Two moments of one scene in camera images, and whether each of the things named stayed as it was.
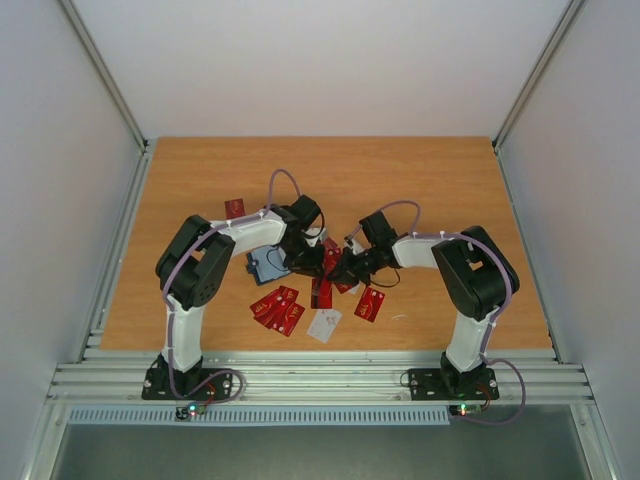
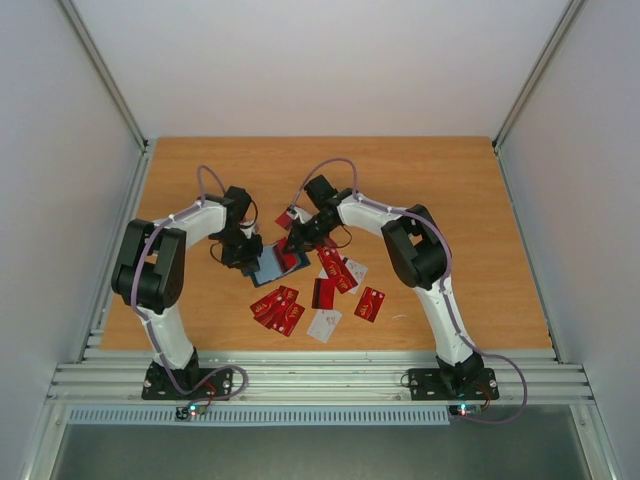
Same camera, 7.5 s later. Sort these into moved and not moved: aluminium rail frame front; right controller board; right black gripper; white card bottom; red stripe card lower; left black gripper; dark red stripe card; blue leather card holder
Moved: right black gripper; dark red stripe card; left black gripper
Not moved: white card bottom; right controller board; blue leather card holder; red stripe card lower; aluminium rail frame front
